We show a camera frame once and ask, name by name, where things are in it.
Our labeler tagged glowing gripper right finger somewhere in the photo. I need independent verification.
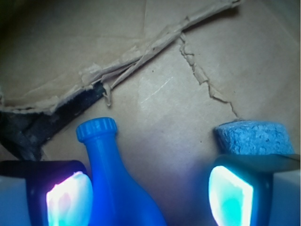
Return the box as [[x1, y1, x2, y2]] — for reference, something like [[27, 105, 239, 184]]
[[208, 154, 301, 226]]

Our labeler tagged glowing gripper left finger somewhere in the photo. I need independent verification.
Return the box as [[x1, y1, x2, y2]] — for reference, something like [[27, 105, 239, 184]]
[[0, 160, 93, 226]]

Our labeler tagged light blue sponge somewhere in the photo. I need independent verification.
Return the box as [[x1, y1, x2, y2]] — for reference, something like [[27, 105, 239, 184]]
[[214, 121, 295, 155]]

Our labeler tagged black tape inner left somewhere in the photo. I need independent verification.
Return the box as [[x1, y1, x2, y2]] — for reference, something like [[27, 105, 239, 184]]
[[0, 82, 106, 161]]

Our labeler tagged blue plastic bottle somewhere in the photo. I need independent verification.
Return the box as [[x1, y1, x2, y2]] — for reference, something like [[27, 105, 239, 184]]
[[76, 117, 166, 226]]

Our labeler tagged brown paper bag tray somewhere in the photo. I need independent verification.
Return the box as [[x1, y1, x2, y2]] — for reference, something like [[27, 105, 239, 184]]
[[0, 0, 301, 226]]

